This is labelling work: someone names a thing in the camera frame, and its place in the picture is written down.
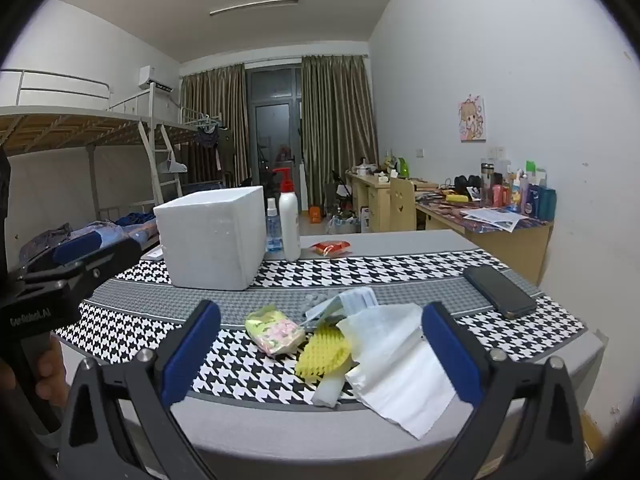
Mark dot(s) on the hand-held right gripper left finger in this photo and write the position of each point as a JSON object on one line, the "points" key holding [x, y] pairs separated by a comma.
{"points": [[190, 355]]}

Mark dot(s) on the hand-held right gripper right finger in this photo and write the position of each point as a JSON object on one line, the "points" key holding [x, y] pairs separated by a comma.
{"points": [[450, 355]]}

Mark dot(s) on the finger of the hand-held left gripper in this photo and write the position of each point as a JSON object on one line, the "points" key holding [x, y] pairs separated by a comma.
{"points": [[82, 250], [107, 272]]}

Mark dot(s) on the white paper tissue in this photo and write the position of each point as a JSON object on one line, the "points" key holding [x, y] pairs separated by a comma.
{"points": [[400, 375]]}

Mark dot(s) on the floral tissue packet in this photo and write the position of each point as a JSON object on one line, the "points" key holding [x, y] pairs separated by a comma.
{"points": [[272, 330]]}

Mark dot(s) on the white foam box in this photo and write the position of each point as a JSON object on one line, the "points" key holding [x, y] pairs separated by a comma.
{"points": [[210, 240]]}

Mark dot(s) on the blue face mask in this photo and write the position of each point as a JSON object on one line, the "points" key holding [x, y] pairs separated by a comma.
{"points": [[350, 302]]}

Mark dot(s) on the yellow foam fruit net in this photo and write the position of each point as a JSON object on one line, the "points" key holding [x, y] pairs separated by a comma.
{"points": [[322, 352]]}

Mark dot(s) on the grey sock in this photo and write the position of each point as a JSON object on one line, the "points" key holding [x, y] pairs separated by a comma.
{"points": [[314, 302]]}

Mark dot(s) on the person's left hand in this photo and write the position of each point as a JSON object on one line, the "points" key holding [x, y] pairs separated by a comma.
{"points": [[50, 370]]}

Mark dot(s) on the blue checked blanket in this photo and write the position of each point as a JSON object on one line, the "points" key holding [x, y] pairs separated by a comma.
{"points": [[100, 232]]}

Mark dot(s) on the white paper card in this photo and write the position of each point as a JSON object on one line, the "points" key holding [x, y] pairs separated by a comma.
{"points": [[151, 253]]}

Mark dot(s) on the black smartphone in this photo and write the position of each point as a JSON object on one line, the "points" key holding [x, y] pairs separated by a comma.
{"points": [[500, 290]]}

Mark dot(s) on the wooden desk with printed cover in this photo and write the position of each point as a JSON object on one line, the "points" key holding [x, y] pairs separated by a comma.
{"points": [[500, 247]]}

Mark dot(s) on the white metal bunk bed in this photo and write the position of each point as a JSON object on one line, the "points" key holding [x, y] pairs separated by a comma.
{"points": [[75, 125], [192, 120]]}

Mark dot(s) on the printed paper sheets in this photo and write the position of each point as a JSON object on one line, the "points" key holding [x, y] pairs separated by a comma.
{"points": [[495, 219]]}

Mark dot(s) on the clear blue spray bottle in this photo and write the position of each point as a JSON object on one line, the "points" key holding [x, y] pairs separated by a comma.
{"points": [[272, 232]]}

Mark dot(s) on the wooden chair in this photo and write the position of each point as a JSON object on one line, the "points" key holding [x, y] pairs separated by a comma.
{"points": [[402, 207]]}

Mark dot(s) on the yellow pouch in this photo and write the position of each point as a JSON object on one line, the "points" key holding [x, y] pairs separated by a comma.
{"points": [[457, 198]]}

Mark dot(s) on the red snack packet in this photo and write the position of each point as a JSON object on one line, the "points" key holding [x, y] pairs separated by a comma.
{"points": [[330, 247]]}

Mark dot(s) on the white pump bottle red pump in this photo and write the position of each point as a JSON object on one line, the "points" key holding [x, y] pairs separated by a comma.
{"points": [[289, 225]]}

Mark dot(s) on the hanging dark clothes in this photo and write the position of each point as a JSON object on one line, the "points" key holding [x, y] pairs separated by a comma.
{"points": [[212, 145]]}

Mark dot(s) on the black bag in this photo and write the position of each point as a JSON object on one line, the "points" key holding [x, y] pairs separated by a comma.
{"points": [[466, 185]]}

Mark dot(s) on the plain wooden desk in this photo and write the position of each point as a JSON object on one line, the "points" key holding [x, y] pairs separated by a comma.
{"points": [[377, 200]]}

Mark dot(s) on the group of toiletry bottles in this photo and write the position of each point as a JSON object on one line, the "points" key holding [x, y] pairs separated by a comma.
{"points": [[530, 195]]}

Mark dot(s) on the brown curtain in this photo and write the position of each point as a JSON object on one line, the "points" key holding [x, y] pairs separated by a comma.
{"points": [[337, 125], [215, 125]]}

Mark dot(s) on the white air conditioner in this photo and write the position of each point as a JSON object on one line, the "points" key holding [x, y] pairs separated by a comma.
{"points": [[155, 79]]}

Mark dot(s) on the orange container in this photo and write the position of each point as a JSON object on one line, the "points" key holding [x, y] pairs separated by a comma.
{"points": [[315, 215]]}

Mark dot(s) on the green bottle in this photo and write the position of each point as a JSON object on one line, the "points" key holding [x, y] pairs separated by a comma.
{"points": [[403, 167]]}

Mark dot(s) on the glass balcony door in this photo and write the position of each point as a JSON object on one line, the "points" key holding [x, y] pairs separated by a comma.
{"points": [[272, 120]]}

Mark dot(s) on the ceiling tube light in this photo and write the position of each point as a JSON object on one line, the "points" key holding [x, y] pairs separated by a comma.
{"points": [[255, 6]]}

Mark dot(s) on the white wall socket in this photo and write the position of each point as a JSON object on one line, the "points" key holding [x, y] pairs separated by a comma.
{"points": [[496, 152]]}

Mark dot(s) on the pink cartoon wall poster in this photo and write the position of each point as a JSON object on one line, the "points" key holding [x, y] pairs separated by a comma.
{"points": [[472, 119]]}

